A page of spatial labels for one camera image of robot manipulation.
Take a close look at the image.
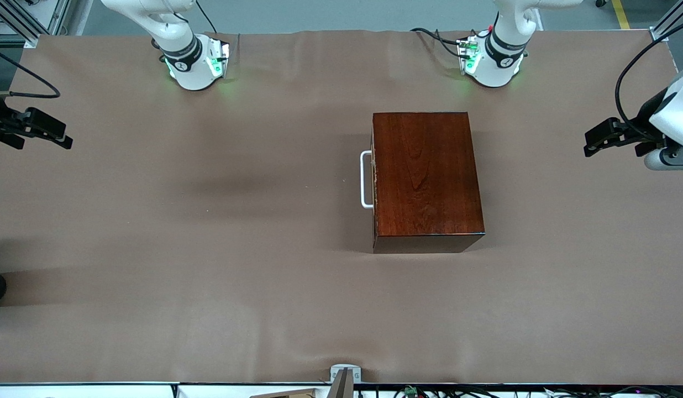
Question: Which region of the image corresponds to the wooden drawer with white handle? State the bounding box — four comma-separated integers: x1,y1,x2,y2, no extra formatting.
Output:
360,127,378,238

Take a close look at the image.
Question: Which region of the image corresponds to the dark brown wooden cabinet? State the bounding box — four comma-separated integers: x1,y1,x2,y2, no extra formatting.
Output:
371,112,485,254

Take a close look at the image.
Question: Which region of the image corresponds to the brown table cloth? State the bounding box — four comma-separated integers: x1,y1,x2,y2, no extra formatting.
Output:
0,29,683,386

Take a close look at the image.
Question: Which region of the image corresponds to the brown cardboard piece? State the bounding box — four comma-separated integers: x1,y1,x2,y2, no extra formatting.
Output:
250,388,320,398

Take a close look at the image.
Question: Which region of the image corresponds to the aluminium frame profile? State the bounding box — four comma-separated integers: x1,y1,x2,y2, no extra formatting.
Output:
649,0,683,42
0,0,71,49

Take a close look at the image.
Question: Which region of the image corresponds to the black right base cable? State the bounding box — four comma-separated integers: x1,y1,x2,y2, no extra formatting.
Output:
195,0,218,34

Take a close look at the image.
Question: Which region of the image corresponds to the black base cable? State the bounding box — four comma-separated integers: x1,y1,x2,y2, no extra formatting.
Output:
411,27,465,59
195,0,218,34

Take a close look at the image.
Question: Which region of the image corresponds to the black left base cable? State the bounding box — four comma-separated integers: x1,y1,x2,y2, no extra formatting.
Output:
411,27,465,59

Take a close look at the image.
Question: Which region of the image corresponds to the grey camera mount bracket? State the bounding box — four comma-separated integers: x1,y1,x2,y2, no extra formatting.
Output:
329,364,362,398

